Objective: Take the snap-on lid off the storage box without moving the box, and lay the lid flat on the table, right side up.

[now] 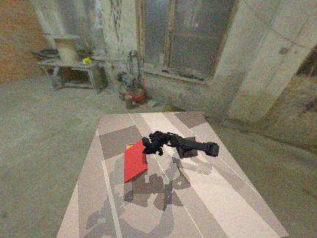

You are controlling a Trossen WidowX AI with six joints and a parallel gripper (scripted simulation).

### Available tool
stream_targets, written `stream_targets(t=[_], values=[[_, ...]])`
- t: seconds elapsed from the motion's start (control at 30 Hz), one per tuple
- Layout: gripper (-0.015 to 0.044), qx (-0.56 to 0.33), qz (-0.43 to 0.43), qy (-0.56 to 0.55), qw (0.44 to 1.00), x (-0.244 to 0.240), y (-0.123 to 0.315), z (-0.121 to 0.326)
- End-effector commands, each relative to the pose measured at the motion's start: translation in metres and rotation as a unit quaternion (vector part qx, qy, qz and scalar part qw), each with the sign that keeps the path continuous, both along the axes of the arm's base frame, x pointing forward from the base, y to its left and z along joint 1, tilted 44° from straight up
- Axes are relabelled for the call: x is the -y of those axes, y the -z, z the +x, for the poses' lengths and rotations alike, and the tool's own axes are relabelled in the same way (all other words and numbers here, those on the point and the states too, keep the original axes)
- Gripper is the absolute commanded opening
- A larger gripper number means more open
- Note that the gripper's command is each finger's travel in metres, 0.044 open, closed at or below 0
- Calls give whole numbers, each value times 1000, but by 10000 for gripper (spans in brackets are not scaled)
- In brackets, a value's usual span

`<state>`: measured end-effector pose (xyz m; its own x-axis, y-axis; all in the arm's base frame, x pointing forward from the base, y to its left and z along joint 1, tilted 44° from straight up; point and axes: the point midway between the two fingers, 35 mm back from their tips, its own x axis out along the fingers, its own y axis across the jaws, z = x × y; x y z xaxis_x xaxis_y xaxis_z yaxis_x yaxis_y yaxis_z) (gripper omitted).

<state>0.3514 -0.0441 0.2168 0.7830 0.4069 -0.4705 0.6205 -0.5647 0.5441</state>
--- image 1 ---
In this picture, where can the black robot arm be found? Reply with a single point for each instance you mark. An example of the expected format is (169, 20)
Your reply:
(210, 148)

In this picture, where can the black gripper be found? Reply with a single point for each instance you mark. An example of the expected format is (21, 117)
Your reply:
(153, 147)

